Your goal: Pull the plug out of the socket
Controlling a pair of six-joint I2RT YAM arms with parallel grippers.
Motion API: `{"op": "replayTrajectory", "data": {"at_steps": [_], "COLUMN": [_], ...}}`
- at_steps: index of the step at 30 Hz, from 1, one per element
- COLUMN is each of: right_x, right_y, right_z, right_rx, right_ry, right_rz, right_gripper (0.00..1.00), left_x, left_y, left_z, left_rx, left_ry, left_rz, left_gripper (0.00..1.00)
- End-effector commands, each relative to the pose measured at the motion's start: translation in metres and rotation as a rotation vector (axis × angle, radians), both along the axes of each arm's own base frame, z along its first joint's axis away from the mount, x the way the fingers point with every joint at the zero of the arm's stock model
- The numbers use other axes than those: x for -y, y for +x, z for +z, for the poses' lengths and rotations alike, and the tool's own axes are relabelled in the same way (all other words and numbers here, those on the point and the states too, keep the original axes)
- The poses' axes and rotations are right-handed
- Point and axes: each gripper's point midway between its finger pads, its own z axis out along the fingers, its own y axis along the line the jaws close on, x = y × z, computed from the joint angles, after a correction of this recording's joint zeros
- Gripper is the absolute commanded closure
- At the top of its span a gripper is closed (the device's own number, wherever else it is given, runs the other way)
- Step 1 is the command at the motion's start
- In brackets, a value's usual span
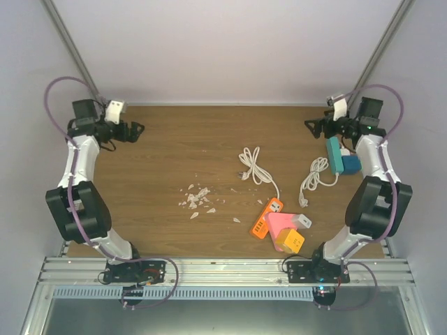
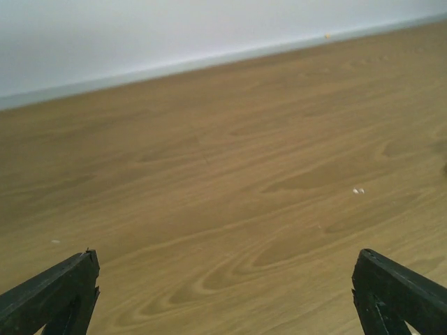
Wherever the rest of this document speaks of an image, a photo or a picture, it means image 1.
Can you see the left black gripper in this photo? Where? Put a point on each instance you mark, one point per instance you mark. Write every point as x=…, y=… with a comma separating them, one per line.
x=134, y=135

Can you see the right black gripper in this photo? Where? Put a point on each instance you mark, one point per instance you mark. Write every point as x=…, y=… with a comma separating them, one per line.
x=318, y=123

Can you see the white plug adapter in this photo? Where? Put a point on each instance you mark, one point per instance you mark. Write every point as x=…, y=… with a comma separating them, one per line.
x=301, y=222

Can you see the pink triangular socket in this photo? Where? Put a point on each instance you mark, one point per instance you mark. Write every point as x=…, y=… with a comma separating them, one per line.
x=277, y=222

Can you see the orange power strip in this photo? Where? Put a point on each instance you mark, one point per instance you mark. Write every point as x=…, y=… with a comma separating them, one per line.
x=260, y=228

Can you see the yellow cube adapter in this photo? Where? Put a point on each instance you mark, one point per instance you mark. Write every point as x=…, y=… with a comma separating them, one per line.
x=289, y=241

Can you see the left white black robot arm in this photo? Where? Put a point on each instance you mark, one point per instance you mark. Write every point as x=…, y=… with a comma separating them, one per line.
x=79, y=211

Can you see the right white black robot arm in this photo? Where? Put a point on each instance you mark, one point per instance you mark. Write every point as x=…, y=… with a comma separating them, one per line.
x=378, y=206

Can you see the teal power strip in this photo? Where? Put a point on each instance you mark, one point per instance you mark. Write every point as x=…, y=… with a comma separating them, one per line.
x=334, y=155

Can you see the blue cube adapter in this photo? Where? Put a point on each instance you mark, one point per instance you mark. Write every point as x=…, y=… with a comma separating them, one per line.
x=351, y=165

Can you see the left aluminium frame post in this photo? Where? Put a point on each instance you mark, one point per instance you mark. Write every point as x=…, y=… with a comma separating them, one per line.
x=65, y=36

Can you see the aluminium frame post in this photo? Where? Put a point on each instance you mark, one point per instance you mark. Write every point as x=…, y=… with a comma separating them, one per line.
x=402, y=10
x=65, y=36

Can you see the right aluminium frame post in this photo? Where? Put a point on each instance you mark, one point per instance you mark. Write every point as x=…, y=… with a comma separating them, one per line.
x=402, y=10

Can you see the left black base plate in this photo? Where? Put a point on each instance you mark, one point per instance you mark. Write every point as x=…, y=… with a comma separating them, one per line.
x=138, y=273

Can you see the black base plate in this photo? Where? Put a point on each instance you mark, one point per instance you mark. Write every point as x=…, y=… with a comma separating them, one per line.
x=138, y=273
x=300, y=270

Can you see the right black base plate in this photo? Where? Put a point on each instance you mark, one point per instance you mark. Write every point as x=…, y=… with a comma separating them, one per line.
x=300, y=270

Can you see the aluminium front rail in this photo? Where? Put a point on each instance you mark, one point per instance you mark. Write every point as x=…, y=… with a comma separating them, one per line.
x=215, y=272

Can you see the grey slotted cable duct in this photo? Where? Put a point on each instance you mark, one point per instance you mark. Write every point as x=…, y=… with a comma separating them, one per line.
x=185, y=293

